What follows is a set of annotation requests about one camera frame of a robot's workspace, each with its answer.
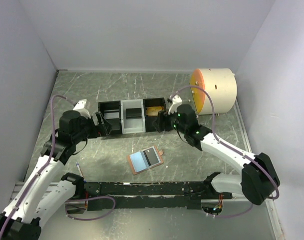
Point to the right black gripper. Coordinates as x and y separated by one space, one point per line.
163 116

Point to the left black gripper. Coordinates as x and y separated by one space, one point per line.
103 129

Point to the orange leather card holder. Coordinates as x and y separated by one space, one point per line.
138 163

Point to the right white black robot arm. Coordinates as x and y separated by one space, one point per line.
256 177

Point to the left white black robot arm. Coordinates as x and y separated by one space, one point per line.
28 212

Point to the black white three-compartment tray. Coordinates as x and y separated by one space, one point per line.
122 125

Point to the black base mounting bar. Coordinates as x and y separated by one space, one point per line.
165 194

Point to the cream cylinder with orange lid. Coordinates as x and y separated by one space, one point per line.
219 83

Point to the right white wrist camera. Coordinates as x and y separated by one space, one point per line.
175 102

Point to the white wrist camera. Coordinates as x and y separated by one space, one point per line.
82 108
175 102

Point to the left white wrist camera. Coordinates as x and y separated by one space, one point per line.
82 108

